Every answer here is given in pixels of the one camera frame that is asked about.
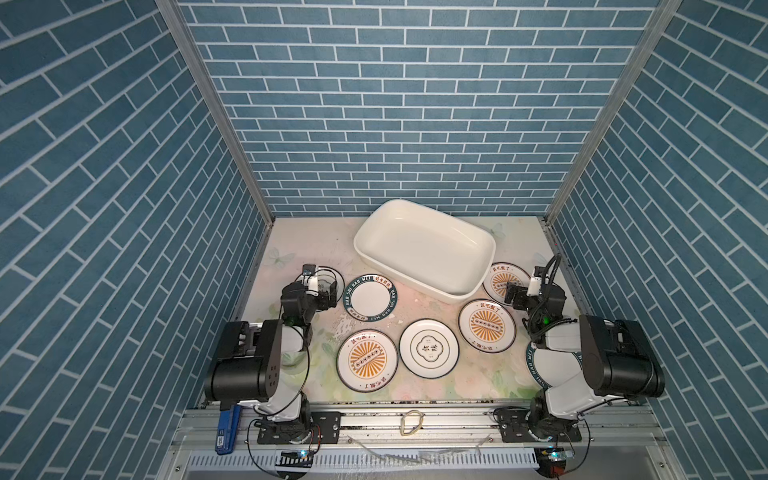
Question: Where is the white clover plate left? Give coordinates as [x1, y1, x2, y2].
[316, 265, 346, 297]

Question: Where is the white clover plate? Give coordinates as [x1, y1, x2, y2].
[316, 265, 346, 297]
[398, 318, 460, 379]

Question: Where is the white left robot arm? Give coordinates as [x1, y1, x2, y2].
[204, 267, 343, 424]

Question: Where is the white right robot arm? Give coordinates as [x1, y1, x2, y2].
[504, 277, 666, 429]

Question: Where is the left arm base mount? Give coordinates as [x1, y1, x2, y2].
[257, 411, 342, 446]

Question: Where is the white plastic bin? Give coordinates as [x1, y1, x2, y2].
[353, 199, 496, 304]

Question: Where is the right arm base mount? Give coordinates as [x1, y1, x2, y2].
[492, 407, 582, 443]

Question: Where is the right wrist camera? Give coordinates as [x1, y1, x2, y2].
[526, 266, 548, 297]

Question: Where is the green rim plate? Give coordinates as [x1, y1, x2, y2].
[342, 273, 398, 322]
[525, 342, 550, 388]

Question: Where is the orange sunburst plate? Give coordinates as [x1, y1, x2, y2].
[336, 329, 399, 393]
[458, 299, 517, 354]
[482, 262, 530, 306]

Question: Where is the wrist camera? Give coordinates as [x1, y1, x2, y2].
[300, 264, 319, 296]
[526, 266, 548, 297]

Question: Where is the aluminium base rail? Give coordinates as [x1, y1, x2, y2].
[167, 403, 673, 451]

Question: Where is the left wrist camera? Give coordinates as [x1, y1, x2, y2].
[300, 264, 319, 296]

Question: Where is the beige rubber band loop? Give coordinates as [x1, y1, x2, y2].
[399, 409, 425, 437]

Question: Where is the white clover plate centre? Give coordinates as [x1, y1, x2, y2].
[398, 318, 460, 379]

